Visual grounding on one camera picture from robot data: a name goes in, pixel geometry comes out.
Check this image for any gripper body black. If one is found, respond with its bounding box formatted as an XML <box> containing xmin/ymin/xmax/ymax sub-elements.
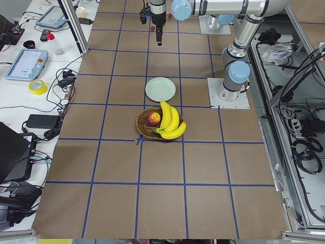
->
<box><xmin>149</xmin><ymin>0</ymin><xmax>166</xmax><ymax>26</ymax></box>

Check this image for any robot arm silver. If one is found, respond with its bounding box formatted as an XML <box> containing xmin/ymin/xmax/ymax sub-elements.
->
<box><xmin>140</xmin><ymin>1</ymin><xmax>234</xmax><ymax>46</ymax></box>
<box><xmin>171</xmin><ymin>0</ymin><xmax>290</xmax><ymax>102</ymax></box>

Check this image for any pale green plate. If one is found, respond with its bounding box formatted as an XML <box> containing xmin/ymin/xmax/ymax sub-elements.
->
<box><xmin>145</xmin><ymin>77</ymin><xmax>176</xmax><ymax>102</ymax></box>

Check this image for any paper cup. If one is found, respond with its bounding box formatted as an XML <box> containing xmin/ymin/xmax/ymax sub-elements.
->
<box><xmin>76</xmin><ymin>6</ymin><xmax>86</xmax><ymax>18</ymax></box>

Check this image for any red apple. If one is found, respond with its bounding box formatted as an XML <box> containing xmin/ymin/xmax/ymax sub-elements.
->
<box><xmin>147</xmin><ymin>112</ymin><xmax>161</xmax><ymax>126</ymax></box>

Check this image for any yellow banana bunch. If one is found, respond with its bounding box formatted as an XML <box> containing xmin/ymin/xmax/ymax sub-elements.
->
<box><xmin>156</xmin><ymin>101</ymin><xmax>187</xmax><ymax>140</ymax></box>

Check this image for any clear bottle red cap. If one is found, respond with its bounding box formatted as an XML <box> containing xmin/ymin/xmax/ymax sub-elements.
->
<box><xmin>47</xmin><ymin>32</ymin><xmax>64</xmax><ymax>55</ymax></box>

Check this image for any wicker basket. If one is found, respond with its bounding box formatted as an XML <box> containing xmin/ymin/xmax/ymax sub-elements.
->
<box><xmin>136</xmin><ymin>108</ymin><xmax>184</xmax><ymax>140</ymax></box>

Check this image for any far blue teach pendant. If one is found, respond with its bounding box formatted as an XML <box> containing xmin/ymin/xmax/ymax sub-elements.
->
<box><xmin>36</xmin><ymin>6</ymin><xmax>67</xmax><ymax>29</ymax></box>

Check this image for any blue teach pendant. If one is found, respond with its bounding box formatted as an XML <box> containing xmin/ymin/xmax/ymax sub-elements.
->
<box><xmin>5</xmin><ymin>49</ymin><xmax>48</xmax><ymax>81</ymax></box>
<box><xmin>36</xmin><ymin>6</ymin><xmax>67</xmax><ymax>29</ymax></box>

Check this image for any crumpled white cloth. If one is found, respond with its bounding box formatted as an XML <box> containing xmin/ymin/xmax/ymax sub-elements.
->
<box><xmin>262</xmin><ymin>44</ymin><xmax>293</xmax><ymax>66</ymax></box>

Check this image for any black round cap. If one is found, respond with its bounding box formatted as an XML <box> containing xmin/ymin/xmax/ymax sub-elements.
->
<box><xmin>23</xmin><ymin>40</ymin><xmax>36</xmax><ymax>49</ymax></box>

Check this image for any yellow tape roll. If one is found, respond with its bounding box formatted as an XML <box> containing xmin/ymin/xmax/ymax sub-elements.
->
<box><xmin>28</xmin><ymin>79</ymin><xmax>48</xmax><ymax>95</ymax></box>

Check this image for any near blue teach pendant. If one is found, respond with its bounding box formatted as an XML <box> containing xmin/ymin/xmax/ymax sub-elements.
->
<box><xmin>5</xmin><ymin>49</ymin><xmax>48</xmax><ymax>81</ymax></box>

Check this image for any black power adapter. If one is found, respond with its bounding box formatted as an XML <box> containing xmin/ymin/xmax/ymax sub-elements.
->
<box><xmin>26</xmin><ymin>114</ymin><xmax>60</xmax><ymax>129</ymax></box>

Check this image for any black laptop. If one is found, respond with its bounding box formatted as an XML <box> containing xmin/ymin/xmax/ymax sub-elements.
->
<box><xmin>1</xmin><ymin>123</ymin><xmax>37</xmax><ymax>183</ymax></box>

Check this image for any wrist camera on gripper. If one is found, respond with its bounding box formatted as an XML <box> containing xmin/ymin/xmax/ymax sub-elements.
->
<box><xmin>139</xmin><ymin>8</ymin><xmax>149</xmax><ymax>25</ymax></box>

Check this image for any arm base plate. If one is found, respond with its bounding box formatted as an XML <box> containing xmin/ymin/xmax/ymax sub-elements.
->
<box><xmin>199</xmin><ymin>14</ymin><xmax>234</xmax><ymax>35</ymax></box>
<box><xmin>207</xmin><ymin>78</ymin><xmax>250</xmax><ymax>109</ymax></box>

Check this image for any aluminium frame post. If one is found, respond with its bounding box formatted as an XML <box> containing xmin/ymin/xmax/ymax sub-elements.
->
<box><xmin>58</xmin><ymin>0</ymin><xmax>88</xmax><ymax>54</ymax></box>

